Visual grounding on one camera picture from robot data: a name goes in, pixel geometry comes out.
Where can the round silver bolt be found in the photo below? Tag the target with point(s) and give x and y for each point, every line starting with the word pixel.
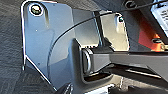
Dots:
pixel 35 9
pixel 120 19

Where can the grey robot torso limb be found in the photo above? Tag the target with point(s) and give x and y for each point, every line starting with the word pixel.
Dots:
pixel 133 61

